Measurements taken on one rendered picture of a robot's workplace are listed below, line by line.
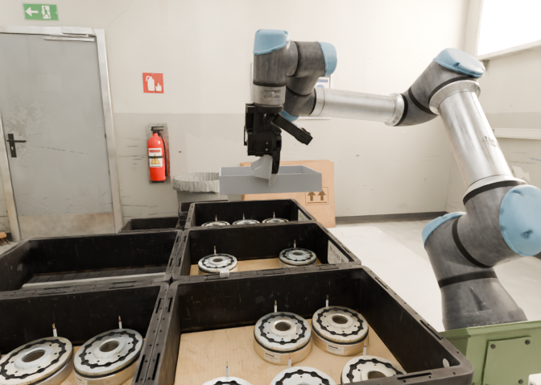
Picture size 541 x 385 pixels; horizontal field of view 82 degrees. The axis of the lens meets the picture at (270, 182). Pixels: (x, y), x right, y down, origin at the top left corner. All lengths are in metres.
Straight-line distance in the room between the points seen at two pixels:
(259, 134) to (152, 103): 2.90
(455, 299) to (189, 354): 0.53
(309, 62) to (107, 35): 3.16
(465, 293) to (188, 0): 3.45
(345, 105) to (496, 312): 0.56
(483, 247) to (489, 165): 0.17
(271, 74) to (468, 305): 0.61
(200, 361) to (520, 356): 0.59
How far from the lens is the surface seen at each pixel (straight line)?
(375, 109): 0.93
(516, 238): 0.71
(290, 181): 0.82
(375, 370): 0.56
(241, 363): 0.61
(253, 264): 0.92
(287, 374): 0.55
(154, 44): 3.64
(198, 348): 0.65
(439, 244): 0.80
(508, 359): 0.81
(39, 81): 3.90
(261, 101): 0.71
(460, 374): 0.50
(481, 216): 0.73
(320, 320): 0.65
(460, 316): 0.77
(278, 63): 0.69
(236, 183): 0.80
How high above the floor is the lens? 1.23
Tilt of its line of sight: 11 degrees down
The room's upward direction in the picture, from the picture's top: straight up
